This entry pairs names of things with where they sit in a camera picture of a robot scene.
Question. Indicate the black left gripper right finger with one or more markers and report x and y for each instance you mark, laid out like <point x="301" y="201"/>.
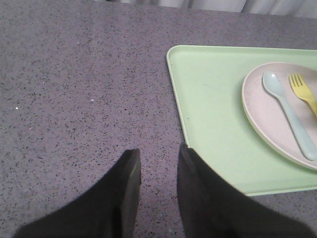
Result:
<point x="211" y="208"/>

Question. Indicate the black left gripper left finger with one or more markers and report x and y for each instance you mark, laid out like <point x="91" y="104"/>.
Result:
<point x="107" y="210"/>

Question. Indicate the pale pink round plate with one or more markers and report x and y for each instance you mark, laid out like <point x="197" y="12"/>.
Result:
<point x="267" y="117"/>

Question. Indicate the light blue plastic spoon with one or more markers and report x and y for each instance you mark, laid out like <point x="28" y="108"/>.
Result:
<point x="274" y="87"/>

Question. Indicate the yellow plastic fork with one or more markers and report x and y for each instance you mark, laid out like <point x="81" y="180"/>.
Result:
<point x="302" y="91"/>

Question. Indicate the light green plastic tray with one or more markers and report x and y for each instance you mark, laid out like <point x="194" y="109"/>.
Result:
<point x="207" y="83"/>

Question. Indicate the grey pleated curtain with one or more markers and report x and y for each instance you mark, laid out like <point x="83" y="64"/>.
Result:
<point x="297" y="8"/>

